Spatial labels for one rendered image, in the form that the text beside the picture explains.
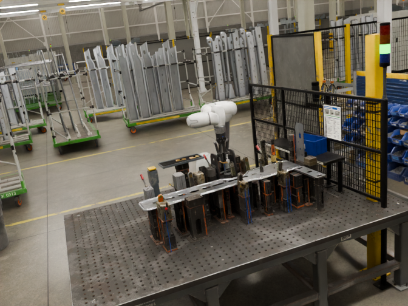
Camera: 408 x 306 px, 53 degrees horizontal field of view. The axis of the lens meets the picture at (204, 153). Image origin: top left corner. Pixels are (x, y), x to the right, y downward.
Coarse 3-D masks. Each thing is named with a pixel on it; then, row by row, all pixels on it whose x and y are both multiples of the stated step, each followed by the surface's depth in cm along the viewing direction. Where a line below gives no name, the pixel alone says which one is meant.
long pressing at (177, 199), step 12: (264, 168) 346; (276, 168) 342; (288, 168) 339; (216, 180) 331; (228, 180) 329; (252, 180) 325; (180, 192) 316; (192, 192) 313; (204, 192) 311; (144, 204) 303; (156, 204) 300
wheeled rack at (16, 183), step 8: (0, 88) 645; (0, 96) 603; (0, 104) 567; (8, 128) 662; (0, 136) 658; (8, 136) 580; (0, 160) 664; (16, 160) 592; (8, 176) 671; (16, 176) 665; (0, 184) 635; (8, 184) 625; (16, 184) 625; (24, 184) 622; (0, 192) 595; (8, 192) 594; (16, 192) 599; (24, 192) 603; (16, 200) 600
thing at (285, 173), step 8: (280, 176) 322; (288, 176) 320; (280, 184) 324; (288, 184) 322; (280, 192) 328; (288, 192) 323; (280, 200) 330; (288, 200) 326; (280, 208) 333; (288, 208) 328
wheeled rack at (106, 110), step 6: (108, 66) 1235; (78, 84) 1148; (96, 108) 1263; (108, 108) 1219; (114, 108) 1202; (120, 108) 1205; (84, 114) 1182; (90, 114) 1174; (96, 114) 1178; (102, 114) 1184; (90, 120) 1186
